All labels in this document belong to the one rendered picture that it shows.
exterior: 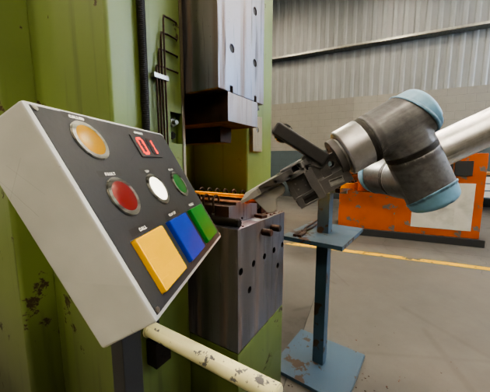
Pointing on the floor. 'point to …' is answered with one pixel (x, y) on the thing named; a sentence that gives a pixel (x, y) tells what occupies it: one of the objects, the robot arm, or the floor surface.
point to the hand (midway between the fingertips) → (245, 196)
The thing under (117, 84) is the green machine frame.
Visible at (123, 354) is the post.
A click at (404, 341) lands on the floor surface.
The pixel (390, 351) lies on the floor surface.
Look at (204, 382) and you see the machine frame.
